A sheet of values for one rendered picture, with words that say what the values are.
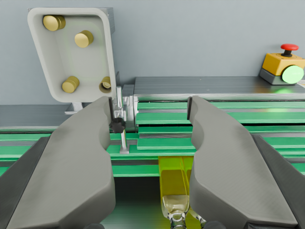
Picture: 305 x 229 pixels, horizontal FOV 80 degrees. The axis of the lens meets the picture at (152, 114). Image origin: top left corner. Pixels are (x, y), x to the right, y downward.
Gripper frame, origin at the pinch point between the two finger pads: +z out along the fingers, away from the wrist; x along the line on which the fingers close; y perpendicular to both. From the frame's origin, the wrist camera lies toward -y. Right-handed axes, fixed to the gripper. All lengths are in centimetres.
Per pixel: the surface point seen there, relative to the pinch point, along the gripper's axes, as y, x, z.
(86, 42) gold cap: 3.7, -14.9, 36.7
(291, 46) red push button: 5, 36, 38
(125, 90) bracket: 14.5, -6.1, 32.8
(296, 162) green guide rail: 33, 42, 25
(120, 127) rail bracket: 14.7, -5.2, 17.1
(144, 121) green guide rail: 16.7, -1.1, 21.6
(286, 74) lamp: 10.8, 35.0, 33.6
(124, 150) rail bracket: 24.8, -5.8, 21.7
